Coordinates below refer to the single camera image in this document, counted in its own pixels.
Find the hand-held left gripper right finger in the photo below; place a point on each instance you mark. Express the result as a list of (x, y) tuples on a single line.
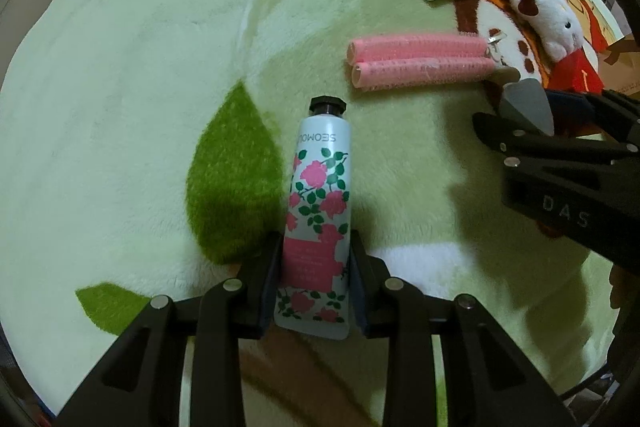
[(358, 294)]

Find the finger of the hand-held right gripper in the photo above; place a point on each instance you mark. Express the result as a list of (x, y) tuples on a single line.
[(612, 107), (550, 152)]

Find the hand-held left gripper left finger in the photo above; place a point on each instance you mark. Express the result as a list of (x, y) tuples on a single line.
[(269, 292)]

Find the green printed blanket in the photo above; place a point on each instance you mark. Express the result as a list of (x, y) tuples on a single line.
[(125, 107)]

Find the grey wedge sponge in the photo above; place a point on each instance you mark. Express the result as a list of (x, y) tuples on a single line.
[(527, 107)]

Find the white cat plush toy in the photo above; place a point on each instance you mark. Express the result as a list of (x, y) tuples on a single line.
[(555, 24)]

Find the rose print hand cream tube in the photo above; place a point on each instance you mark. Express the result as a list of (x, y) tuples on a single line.
[(316, 207)]

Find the silver hair clip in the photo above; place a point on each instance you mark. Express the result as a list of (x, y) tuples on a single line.
[(492, 47)]

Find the pink hair roller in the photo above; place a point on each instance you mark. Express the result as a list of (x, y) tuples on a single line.
[(420, 73), (415, 45)]

